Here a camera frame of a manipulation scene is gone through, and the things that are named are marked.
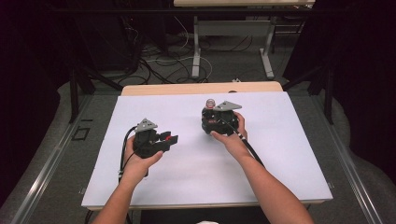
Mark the black floor socket frame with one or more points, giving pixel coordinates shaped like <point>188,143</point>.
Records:
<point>81,133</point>

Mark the white cloth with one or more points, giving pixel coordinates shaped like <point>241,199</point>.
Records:
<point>206,222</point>

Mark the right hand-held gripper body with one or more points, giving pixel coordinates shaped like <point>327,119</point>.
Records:
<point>227,119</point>

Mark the dark cola bottle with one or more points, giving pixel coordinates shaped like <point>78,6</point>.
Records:
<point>209,122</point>

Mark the black metal stand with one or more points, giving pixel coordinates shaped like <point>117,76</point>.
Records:
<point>327,90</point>
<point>77,87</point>

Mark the silver floor rail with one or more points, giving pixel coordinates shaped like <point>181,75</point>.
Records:
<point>348,168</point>
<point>46,168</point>

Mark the black computer case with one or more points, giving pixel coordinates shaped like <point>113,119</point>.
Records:
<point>106,43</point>

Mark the person's left hand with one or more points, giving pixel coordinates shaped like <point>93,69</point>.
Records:
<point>137,168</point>

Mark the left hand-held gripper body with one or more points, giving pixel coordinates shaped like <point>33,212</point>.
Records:
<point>146,141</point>

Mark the white table mat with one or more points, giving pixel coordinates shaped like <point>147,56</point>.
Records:
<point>193,174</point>

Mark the black horizontal bar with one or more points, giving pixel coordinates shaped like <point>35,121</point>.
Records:
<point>155,10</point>

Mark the white-legged desk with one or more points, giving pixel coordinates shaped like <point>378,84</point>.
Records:
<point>233,28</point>

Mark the wooden table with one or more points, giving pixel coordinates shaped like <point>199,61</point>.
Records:
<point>174,88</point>

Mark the person's right hand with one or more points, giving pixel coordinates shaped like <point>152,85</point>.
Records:
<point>235,143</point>

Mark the red bottle cap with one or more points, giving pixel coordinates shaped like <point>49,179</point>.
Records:
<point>168,137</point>

